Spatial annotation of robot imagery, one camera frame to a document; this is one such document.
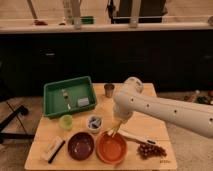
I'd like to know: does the red-orange bowl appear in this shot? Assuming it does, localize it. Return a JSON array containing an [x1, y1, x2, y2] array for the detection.
[[96, 132, 127, 165]]

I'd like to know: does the metal cup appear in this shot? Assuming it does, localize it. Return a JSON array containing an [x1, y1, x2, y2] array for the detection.
[[104, 83, 115, 98]]

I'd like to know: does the green plastic tray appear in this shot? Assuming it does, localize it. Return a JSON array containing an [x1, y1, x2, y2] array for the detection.
[[43, 76, 97, 118]]

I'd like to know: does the green box on counter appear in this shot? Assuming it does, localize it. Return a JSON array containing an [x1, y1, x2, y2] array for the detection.
[[81, 16, 94, 24]]

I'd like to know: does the bunch of grapes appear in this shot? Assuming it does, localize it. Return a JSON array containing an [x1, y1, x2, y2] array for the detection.
[[138, 143, 167, 159]]

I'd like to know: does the white scrub brush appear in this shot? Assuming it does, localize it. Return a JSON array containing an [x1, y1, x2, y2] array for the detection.
[[41, 136, 65, 163]]

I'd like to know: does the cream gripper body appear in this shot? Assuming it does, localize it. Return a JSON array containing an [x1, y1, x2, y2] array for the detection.
[[113, 107, 133, 124]]

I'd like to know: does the dark purple bowl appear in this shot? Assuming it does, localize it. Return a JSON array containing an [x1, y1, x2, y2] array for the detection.
[[68, 132, 95, 161]]

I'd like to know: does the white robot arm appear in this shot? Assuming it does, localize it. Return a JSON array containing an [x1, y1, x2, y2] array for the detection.
[[113, 77, 213, 138]]

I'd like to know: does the black chair base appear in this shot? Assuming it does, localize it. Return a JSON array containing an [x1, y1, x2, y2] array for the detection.
[[0, 105, 34, 144]]

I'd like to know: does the grey block in tray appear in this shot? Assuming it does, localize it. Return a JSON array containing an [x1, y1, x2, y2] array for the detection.
[[77, 98, 89, 107]]

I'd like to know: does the light green cup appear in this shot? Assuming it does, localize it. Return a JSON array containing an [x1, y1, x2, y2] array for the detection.
[[59, 115, 72, 130]]

